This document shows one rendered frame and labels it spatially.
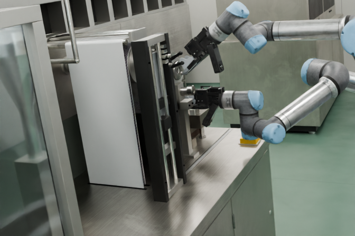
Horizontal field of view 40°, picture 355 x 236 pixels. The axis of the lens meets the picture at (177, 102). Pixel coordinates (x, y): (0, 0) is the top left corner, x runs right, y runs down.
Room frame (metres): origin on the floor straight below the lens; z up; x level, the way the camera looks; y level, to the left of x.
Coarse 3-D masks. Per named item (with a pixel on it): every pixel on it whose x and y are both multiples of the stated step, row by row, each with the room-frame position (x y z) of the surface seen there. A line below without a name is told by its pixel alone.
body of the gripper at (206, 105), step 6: (198, 90) 1.90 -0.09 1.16; (204, 90) 1.89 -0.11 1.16; (210, 90) 1.91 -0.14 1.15; (216, 90) 1.90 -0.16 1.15; (222, 90) 1.90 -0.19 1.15; (198, 96) 1.91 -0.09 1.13; (204, 96) 1.89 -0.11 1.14; (210, 96) 1.90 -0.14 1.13; (216, 96) 1.89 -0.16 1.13; (198, 102) 1.91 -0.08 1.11; (204, 102) 1.89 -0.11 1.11; (210, 102) 1.90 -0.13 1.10; (216, 102) 1.89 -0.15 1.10; (204, 108) 1.89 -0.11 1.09; (222, 108) 1.87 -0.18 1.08
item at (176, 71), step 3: (177, 66) 1.91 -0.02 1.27; (180, 66) 1.93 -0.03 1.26; (174, 69) 1.88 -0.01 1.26; (177, 69) 1.90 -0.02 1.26; (180, 69) 1.92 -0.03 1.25; (174, 72) 1.88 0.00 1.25; (177, 72) 1.90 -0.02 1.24; (174, 75) 1.88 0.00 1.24; (177, 75) 1.90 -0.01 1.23; (180, 75) 1.92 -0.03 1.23; (174, 78) 1.89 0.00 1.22; (177, 78) 1.90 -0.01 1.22; (180, 78) 1.92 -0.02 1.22
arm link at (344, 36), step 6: (354, 18) 1.56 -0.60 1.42; (348, 24) 1.53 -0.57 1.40; (354, 24) 1.52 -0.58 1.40; (342, 30) 1.55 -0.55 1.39; (348, 30) 1.53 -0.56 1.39; (354, 30) 1.51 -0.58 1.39; (342, 36) 1.54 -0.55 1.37; (348, 36) 1.52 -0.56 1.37; (354, 36) 1.51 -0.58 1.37; (342, 42) 1.53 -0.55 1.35; (348, 42) 1.52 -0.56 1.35; (354, 42) 1.51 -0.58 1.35; (348, 48) 1.52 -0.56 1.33; (354, 48) 1.51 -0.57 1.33; (354, 54) 1.51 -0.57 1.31
